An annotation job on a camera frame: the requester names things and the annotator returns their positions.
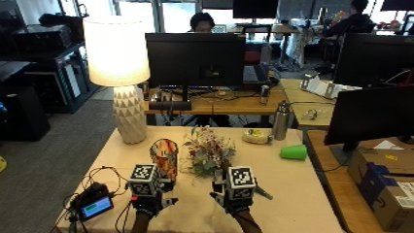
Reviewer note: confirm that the person's right hand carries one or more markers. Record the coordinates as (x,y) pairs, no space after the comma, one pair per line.
(234,204)

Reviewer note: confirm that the person's left hand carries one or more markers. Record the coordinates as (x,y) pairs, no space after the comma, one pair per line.
(148,205)

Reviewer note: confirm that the dried flower bouquet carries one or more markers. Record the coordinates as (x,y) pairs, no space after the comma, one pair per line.
(209,152)

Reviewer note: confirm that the white marker cube on right glove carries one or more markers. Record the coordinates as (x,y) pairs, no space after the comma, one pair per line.
(241,183)

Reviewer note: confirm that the white marker cube on glove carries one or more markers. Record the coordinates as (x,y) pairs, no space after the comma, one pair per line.
(144,179)
(241,183)

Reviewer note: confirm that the white marker cube on left glove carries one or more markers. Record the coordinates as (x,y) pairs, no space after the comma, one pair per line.
(144,179)

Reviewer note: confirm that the orange patterned glass vase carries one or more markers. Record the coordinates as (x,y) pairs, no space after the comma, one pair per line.
(164,160)

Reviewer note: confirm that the beige tablecloth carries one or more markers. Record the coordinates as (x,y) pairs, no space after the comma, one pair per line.
(280,194)

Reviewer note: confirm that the yellowish tape roll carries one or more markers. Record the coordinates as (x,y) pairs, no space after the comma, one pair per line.
(256,136)

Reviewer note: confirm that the black device with lit screen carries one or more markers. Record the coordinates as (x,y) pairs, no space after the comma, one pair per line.
(94,205)

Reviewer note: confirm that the green plastic cup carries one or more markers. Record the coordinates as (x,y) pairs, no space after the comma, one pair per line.
(294,152)

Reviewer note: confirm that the steel water bottle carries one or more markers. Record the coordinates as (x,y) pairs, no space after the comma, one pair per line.
(282,121)

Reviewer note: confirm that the dark wooden desk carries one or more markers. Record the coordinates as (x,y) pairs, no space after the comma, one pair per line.
(334,181)

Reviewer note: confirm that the clear plastic object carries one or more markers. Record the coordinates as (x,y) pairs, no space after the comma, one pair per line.
(310,114)

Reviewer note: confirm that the light wooden desk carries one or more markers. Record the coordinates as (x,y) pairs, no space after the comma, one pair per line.
(314,103)

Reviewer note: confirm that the open laptop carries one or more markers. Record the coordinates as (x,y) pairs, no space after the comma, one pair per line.
(254,74)

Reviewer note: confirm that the brown cardboard box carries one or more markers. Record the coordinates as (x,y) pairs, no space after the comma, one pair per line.
(383,184)

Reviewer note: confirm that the white desk holder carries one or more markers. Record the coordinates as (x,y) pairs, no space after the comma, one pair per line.
(323,85)

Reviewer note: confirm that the black monitor with bar stand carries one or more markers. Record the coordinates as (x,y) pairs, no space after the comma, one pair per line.
(193,59)

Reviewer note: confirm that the yellow floor object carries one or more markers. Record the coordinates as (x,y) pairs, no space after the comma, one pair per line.
(1,163)

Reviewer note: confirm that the black computer tower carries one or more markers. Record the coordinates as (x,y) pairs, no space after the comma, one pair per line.
(21,113)

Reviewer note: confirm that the white paper sheet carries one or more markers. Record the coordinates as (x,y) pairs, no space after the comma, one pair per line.
(387,145)

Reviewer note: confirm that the black monitor on grey stand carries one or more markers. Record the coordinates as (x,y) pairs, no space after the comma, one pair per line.
(370,115)

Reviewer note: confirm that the white table lamp patterned base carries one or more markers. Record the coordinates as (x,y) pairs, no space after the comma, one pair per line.
(116,55)

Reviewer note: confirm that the black shelf unit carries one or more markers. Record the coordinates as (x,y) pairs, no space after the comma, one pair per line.
(56,74)

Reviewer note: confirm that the large black monitor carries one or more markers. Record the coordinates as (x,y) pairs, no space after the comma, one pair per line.
(373,59)

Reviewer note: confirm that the black background monitor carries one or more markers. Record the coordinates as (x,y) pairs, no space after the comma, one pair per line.
(254,8)

